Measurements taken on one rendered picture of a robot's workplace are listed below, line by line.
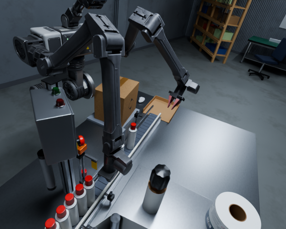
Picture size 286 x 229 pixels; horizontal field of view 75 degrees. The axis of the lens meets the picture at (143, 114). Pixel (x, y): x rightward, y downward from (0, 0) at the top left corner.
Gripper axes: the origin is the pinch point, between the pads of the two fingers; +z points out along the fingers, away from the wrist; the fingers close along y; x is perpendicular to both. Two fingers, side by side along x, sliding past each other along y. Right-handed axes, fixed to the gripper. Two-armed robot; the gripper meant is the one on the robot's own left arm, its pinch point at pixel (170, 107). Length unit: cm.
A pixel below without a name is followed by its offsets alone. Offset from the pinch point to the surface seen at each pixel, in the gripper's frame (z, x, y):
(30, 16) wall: -32, 67, -294
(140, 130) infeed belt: 24.0, 17.5, -16.7
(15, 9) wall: -27, 44, -295
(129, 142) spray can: 32.3, -3.5, -11.2
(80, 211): 64, -39, -1
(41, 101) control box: 22, -74, -13
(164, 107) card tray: -2, 56, -22
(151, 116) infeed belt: 11.6, 32.8, -20.3
